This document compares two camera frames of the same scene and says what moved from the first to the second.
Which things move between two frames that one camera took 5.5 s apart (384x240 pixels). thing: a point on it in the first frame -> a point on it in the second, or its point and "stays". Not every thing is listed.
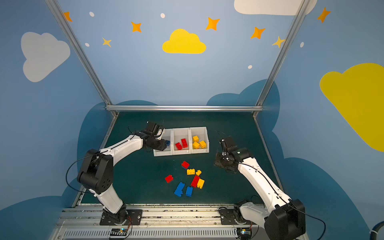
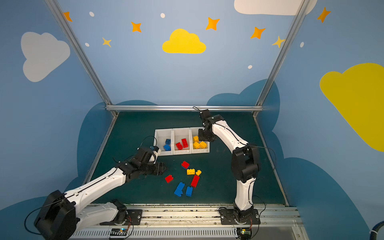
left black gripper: [162, 143] -> [154, 168]
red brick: [185, 164] stays
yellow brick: [203, 144] stays
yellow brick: [195, 145] stays
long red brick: [184, 143] stays
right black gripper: [223, 161] -> [205, 135]
